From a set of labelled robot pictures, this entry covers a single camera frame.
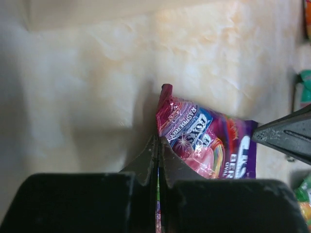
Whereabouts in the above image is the purple snack packet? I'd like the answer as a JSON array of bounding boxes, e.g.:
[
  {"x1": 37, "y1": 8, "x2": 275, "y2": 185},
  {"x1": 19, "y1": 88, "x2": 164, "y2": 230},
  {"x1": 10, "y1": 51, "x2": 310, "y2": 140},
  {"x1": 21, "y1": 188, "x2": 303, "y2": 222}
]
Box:
[{"x1": 218, "y1": 117, "x2": 258, "y2": 179}]

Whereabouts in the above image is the orange striped snack packet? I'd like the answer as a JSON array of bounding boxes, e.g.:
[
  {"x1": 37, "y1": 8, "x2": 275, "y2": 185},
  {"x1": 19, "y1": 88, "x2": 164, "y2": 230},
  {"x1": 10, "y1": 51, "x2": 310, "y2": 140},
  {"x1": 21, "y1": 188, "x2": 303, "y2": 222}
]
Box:
[{"x1": 303, "y1": 0, "x2": 311, "y2": 40}]

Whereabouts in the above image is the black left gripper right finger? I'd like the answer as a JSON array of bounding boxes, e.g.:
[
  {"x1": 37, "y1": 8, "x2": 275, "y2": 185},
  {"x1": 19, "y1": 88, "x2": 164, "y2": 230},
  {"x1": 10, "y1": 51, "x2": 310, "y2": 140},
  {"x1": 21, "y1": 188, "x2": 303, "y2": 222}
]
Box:
[{"x1": 159, "y1": 137, "x2": 308, "y2": 233}]

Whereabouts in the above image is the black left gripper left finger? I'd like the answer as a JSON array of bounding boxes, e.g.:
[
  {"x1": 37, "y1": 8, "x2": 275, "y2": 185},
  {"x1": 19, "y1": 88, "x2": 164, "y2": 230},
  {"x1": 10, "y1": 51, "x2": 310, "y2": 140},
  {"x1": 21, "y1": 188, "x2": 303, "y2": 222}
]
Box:
[{"x1": 0, "y1": 136, "x2": 158, "y2": 233}]

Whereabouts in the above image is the green snack packet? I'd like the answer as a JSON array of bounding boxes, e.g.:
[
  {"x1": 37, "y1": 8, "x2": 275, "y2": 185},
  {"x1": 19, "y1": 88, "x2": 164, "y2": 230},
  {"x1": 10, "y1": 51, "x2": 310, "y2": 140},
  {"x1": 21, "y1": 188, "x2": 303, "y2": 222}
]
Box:
[{"x1": 294, "y1": 174, "x2": 311, "y2": 230}]

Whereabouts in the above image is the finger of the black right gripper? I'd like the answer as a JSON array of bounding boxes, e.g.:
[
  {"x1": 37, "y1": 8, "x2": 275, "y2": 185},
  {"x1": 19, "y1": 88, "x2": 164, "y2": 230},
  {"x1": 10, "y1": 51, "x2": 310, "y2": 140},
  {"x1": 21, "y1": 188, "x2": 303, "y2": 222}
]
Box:
[{"x1": 251, "y1": 105, "x2": 311, "y2": 165}]

